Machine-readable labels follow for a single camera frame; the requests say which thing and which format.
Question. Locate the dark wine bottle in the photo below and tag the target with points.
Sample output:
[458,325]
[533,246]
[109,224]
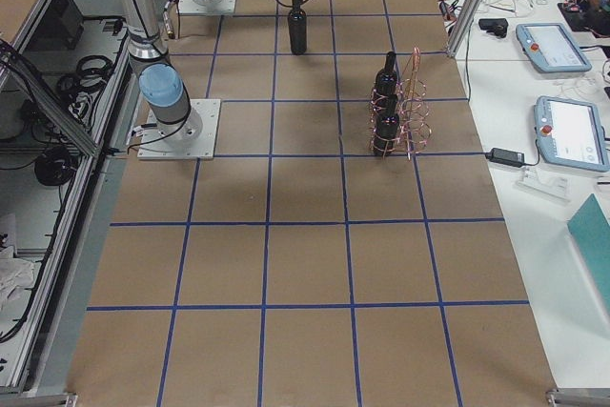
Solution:
[386,78]
[297,25]
[387,123]

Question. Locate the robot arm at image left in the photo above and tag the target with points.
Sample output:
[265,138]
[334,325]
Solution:
[159,82]

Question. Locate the teach pendant far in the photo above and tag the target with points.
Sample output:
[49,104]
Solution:
[551,48]

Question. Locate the teach pendant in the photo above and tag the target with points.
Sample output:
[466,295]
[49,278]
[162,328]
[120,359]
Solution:
[551,48]
[569,134]

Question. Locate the black power adapter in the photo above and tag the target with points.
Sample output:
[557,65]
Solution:
[505,157]

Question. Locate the teach pendant near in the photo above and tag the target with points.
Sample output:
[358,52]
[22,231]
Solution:
[569,134]

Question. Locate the teal folder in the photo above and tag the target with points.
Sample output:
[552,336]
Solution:
[589,227]

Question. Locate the crumpled white cloth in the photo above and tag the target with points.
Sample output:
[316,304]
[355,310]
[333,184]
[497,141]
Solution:
[17,275]

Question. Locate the copper wire bottle basket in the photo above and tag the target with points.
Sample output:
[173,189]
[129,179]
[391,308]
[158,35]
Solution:
[414,132]

